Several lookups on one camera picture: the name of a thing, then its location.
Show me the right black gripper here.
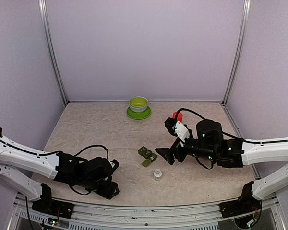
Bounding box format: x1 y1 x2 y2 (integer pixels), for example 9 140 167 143
155 131 217 165

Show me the green weekly pill organizer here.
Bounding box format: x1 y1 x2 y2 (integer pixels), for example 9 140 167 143
138 146 157 167

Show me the small white pill bottle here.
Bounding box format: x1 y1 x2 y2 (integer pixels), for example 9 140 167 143
154 169 162 181

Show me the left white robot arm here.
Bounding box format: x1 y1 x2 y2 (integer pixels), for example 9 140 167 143
0 127 119 213

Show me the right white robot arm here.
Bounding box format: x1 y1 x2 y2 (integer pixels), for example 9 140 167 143
155 111 288 213

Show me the red pill bottle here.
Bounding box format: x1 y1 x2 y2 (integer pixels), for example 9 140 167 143
172 112 183 122

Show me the green saucer plate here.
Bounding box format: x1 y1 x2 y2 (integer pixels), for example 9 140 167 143
126 107 151 120

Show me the green and white bowl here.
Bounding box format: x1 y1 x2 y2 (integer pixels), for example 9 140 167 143
129 96 149 113

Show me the front aluminium rail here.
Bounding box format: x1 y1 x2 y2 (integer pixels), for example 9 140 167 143
7 194 288 230

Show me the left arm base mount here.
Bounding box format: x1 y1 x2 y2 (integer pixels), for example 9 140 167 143
32 200 74 219

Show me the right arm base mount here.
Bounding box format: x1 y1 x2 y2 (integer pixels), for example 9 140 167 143
219 199 262 218

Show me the right aluminium frame post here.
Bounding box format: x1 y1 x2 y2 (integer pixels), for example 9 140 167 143
222 0 251 107

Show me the aluminium frame post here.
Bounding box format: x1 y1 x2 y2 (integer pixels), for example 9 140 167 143
222 0 251 107
38 0 69 107

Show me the left aluminium frame post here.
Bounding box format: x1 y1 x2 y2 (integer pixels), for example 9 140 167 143
38 0 69 107

